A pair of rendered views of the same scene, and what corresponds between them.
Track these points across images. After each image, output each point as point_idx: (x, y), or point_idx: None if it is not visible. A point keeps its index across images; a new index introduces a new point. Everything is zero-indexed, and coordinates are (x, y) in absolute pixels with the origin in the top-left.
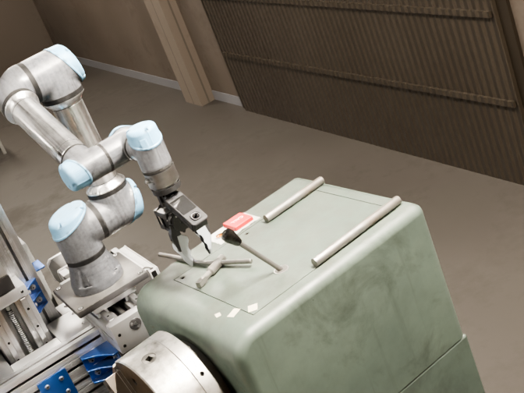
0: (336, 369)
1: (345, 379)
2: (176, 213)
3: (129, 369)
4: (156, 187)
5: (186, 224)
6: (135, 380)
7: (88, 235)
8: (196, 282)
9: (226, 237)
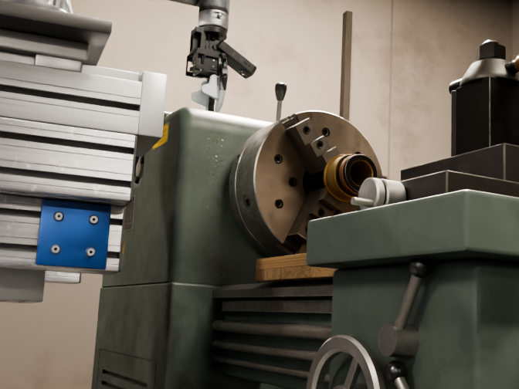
0: None
1: None
2: (236, 53)
3: (330, 116)
4: (225, 24)
5: (245, 66)
6: (327, 130)
7: None
8: (248, 117)
9: (286, 86)
